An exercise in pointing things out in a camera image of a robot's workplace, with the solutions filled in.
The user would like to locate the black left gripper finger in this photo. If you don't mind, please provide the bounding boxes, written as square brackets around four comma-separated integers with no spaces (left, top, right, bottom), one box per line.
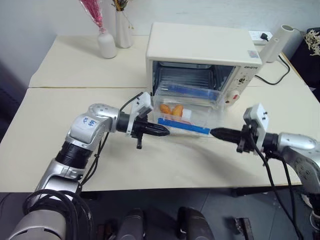
[147,129,171,138]
[147,123,171,132]

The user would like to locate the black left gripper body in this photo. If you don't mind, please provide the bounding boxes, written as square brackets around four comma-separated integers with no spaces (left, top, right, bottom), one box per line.
[131,119,151,150]

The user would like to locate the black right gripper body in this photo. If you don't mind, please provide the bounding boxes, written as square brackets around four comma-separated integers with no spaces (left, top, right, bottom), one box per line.
[236,123,259,154]

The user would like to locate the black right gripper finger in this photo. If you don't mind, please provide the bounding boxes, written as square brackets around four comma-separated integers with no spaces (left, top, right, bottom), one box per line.
[210,127,243,138]
[212,133,242,146]

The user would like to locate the clear blue-latched food container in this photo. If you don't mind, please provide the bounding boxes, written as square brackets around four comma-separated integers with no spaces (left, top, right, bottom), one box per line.
[151,81,224,137]

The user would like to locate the red and white oven knob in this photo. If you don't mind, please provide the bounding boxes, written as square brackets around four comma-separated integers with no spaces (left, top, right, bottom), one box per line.
[225,89,242,106]

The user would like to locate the white toaster oven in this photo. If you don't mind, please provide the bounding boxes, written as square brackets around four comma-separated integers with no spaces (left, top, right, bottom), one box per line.
[145,21,264,112]

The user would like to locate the orange bread piece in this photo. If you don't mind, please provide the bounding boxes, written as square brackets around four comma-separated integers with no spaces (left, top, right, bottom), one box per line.
[159,103,172,115]
[171,104,185,117]

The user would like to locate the small white round vase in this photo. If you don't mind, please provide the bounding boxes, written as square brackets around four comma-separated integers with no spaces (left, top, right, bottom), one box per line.
[97,30,118,60]

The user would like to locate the black chair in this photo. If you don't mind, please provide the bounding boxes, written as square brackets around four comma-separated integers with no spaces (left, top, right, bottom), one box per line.
[289,26,320,102]

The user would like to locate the dark rounded shape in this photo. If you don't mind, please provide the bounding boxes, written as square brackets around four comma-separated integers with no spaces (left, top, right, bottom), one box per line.
[116,207,146,240]
[176,206,215,240]

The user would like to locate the tall white ribbed vase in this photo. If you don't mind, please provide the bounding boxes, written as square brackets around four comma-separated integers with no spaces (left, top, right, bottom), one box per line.
[114,9,134,49]

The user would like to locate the white power strip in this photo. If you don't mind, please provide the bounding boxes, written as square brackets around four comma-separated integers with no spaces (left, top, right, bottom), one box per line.
[248,30,274,47]

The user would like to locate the white cylindrical tube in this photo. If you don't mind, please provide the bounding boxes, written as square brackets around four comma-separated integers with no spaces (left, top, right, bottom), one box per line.
[259,24,296,64]

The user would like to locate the beige lace decoration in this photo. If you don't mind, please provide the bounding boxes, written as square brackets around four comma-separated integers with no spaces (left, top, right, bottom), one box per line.
[304,28,320,57]

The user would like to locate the pink dried flower bunch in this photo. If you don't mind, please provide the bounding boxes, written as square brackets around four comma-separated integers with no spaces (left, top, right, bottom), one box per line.
[79,0,107,34]

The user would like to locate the yellow dried flower bunch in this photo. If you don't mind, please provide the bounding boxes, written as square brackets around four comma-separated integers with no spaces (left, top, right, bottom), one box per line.
[110,0,136,30]

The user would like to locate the dark blue chair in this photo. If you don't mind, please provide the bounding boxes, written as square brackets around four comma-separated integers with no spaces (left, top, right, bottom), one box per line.
[0,59,25,144]

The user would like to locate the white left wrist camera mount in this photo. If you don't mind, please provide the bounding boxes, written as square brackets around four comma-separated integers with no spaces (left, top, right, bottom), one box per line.
[126,91,154,137]

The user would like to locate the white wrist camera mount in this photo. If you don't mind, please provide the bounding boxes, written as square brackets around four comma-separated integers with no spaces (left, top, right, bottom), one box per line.
[243,102,270,156]
[126,91,154,137]

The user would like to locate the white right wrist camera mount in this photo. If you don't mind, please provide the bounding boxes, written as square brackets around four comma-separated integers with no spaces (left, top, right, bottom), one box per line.
[243,102,270,156]

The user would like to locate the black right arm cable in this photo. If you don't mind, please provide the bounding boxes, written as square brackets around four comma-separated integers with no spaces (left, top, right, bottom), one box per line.
[246,124,305,240]

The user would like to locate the black table frame bar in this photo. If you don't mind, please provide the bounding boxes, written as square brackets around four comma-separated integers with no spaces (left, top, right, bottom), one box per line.
[231,184,304,199]

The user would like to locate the black oven power cable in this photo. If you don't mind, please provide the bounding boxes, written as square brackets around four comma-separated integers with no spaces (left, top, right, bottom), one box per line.
[254,53,291,86]

